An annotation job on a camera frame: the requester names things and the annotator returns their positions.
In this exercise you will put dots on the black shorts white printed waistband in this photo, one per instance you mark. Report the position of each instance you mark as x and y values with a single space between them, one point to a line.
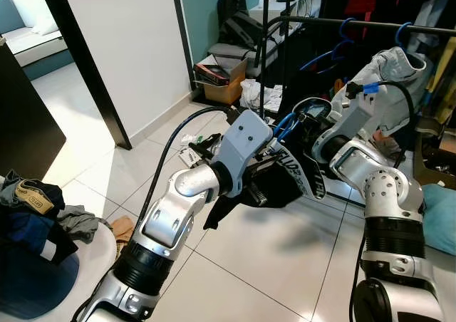
285 194

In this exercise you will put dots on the blue plastic hanger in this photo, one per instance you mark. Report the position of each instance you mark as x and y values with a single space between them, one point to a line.
285 126
342 30
399 33

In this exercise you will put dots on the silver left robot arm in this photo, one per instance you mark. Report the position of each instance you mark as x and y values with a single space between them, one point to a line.
164 222

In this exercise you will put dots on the black hanging garment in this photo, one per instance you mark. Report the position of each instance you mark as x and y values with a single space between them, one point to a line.
310 80

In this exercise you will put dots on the white plastic bag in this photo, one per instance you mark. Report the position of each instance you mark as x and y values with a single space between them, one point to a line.
256 95

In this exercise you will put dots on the white packet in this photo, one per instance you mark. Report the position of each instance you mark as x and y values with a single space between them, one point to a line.
187 157

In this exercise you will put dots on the light denim shorts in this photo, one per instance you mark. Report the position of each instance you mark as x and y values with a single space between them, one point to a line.
395 80

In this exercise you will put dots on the black metal clothes rack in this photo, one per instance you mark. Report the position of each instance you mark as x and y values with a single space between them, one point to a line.
313 22

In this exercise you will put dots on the black red product box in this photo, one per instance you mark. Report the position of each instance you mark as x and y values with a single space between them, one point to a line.
217 71

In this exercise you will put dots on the yellow plaid garment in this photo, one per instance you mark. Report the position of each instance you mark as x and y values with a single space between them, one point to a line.
443 80

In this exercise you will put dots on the teal cloth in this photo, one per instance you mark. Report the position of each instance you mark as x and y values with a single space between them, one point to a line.
440 219

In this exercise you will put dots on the black backpack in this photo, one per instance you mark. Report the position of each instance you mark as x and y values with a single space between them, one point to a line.
239 19

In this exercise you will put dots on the white hanging shirt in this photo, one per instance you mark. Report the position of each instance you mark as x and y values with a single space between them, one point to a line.
433 19

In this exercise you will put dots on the grey crumpled garment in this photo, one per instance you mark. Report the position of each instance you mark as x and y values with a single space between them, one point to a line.
80 222

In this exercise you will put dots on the black shorts tan waistband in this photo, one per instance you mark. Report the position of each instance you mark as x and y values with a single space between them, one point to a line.
35 197

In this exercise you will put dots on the navy garment with white tag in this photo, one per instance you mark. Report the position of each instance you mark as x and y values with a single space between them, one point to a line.
28 233

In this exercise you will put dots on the black cabinet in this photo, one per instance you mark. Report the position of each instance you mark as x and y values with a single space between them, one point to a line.
28 115

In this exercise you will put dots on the white seat cushion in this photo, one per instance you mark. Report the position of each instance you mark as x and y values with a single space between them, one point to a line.
35 43

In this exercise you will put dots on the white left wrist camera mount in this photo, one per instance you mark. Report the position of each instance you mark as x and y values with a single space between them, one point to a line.
246 137

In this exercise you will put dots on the black door frame post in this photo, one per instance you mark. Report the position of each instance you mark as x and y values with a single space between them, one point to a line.
86 65
182 37

